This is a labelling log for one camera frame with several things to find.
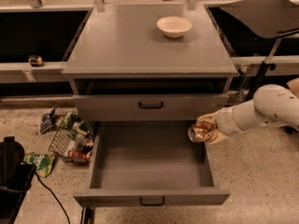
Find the yellow tape measure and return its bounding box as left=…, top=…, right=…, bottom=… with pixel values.
left=28, top=55, right=43, bottom=66

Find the blue snack bag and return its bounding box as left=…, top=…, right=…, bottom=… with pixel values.
left=39, top=107, right=55, bottom=133

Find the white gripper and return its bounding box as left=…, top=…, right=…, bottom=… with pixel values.
left=196, top=105, right=249, bottom=145

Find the open grey middle drawer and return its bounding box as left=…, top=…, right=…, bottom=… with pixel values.
left=74, top=120, right=230, bottom=207

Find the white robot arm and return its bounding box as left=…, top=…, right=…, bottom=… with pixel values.
left=188, top=84, right=299, bottom=144

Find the wire basket with items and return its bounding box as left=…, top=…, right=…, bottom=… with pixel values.
left=49, top=111, right=93, bottom=163

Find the closed grey upper drawer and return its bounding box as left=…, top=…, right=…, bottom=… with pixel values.
left=73, top=94, right=228, bottom=121

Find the grey drawer cabinet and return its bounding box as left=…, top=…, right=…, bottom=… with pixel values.
left=61, top=2, right=239, bottom=140

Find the black tray stand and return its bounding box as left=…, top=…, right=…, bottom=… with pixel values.
left=220, top=0, right=299, bottom=101

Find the black device with cable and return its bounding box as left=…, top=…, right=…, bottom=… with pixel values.
left=0, top=136, right=70, bottom=224

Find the crushed orange can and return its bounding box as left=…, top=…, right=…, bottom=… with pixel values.
left=188, top=121, right=216, bottom=143

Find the green snack bag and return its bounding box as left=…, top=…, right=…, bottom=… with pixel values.
left=23, top=152, right=55, bottom=177

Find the white bowl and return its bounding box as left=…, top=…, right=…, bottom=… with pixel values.
left=157, top=16, right=192, bottom=38

